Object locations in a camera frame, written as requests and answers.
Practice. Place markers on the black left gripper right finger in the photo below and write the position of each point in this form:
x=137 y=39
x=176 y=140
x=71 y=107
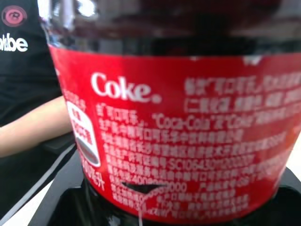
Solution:
x=290 y=202

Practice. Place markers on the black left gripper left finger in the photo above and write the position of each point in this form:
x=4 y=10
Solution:
x=68 y=209

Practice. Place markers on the Coke bottle with red label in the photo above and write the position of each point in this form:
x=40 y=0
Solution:
x=178 y=122

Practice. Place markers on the black conveyor with grey edge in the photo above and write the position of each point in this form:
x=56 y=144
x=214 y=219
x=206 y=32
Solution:
x=21 y=179

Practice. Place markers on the person in black printed shirt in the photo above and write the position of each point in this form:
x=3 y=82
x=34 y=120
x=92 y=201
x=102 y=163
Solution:
x=23 y=77

